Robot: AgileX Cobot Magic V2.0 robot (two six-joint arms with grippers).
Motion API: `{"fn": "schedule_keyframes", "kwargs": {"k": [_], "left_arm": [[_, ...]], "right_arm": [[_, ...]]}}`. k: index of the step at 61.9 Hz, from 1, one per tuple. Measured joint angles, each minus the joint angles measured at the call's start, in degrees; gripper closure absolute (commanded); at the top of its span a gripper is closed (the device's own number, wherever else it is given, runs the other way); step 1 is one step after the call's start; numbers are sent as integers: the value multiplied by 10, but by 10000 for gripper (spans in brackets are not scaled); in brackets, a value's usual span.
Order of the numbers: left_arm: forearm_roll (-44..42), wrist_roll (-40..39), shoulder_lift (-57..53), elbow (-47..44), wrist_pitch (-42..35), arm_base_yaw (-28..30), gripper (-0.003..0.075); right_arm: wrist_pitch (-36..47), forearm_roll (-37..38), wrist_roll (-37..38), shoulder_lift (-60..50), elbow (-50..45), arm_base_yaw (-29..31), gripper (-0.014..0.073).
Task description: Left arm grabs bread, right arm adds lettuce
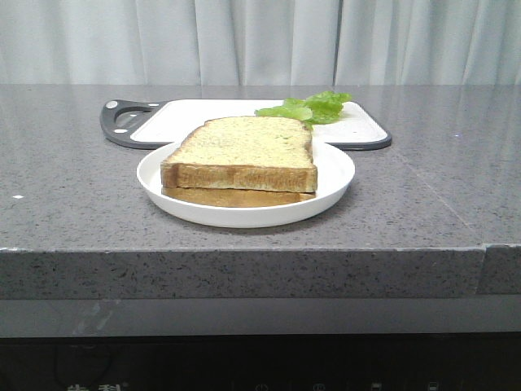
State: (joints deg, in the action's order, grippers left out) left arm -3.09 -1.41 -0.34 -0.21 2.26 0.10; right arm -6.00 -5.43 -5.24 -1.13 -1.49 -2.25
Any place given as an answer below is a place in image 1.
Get bread slice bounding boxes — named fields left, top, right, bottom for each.
left=160, top=116, right=317, bottom=193
left=161, top=187, right=316, bottom=208

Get green lettuce leaf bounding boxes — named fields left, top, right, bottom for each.
left=255, top=91, right=352, bottom=129

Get white cutting board grey rim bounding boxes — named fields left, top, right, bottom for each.
left=100, top=99, right=392, bottom=151

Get white round plate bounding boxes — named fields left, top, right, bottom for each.
left=136, top=142, right=355, bottom=228

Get white curtain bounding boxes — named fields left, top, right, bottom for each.
left=1, top=1, right=520, bottom=86

